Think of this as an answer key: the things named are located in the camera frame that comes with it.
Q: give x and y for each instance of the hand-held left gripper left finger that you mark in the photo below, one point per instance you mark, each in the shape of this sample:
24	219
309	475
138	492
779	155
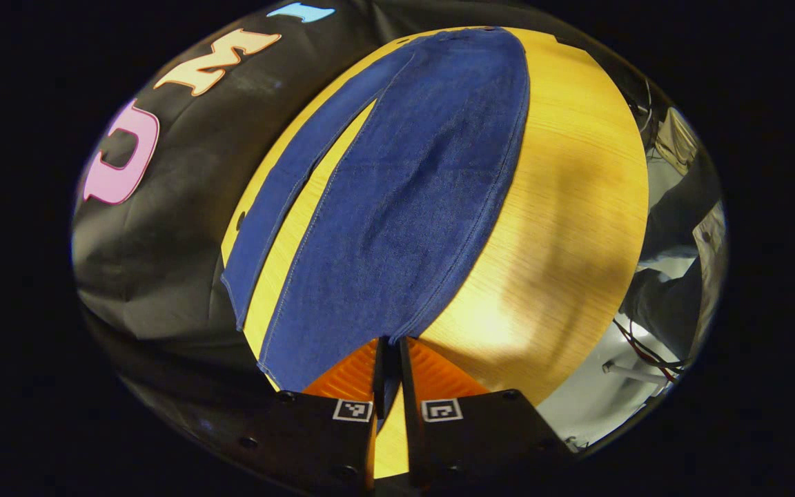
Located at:
328	442

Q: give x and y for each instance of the person's leg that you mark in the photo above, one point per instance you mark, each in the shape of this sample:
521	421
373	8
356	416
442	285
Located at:
673	207

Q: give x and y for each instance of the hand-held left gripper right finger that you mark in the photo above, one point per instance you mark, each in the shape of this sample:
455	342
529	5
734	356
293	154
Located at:
480	435

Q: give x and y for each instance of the blue denim jeans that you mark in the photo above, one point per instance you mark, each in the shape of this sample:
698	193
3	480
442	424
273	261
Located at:
411	207

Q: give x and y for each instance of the black backdrop cloth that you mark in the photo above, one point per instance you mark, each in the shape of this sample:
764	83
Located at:
163	235

